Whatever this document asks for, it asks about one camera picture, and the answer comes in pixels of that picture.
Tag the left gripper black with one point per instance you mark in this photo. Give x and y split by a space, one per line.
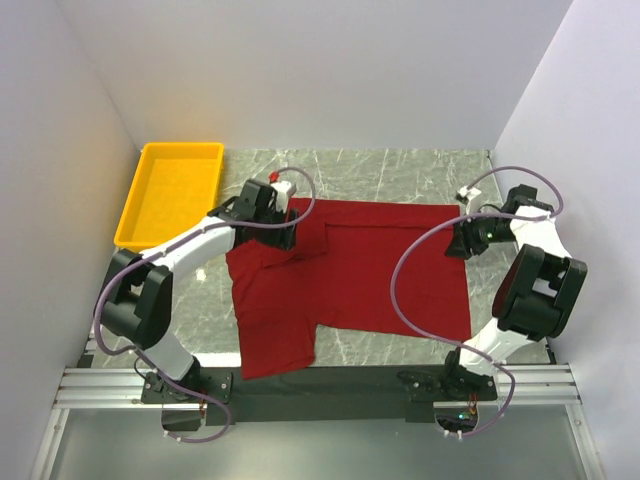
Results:
282 232

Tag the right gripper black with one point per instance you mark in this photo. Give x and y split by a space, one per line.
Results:
460 240

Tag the red t shirt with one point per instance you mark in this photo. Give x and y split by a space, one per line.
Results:
338 275

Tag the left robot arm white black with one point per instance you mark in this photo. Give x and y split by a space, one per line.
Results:
136 300

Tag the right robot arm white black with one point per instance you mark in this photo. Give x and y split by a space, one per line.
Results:
534 300

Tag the yellow plastic tray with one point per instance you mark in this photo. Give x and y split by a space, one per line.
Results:
175 184

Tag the black base beam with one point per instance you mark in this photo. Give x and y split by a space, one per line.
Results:
407 392

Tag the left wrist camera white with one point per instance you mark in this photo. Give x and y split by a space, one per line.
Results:
284 190

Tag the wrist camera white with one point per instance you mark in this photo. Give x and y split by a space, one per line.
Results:
467 193
284 190

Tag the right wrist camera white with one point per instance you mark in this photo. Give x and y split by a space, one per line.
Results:
467 193

